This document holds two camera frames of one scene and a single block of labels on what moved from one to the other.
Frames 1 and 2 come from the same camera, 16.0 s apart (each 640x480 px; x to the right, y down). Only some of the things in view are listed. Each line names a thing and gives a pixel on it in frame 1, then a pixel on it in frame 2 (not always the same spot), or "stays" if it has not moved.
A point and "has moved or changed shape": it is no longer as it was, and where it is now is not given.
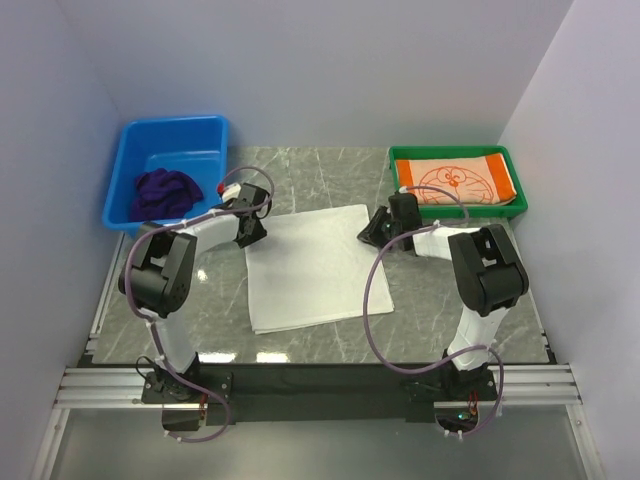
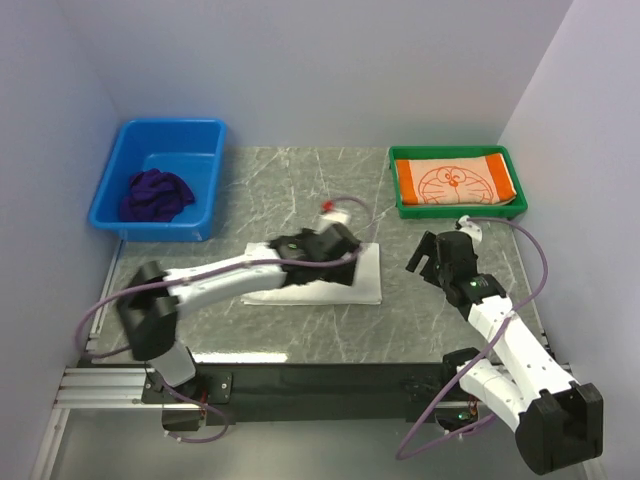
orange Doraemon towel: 472,178 stays
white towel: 312,267 has moved or changed shape
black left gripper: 256,235 -> 342,273
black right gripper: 371,234 -> 428,246
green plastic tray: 517,206 stays
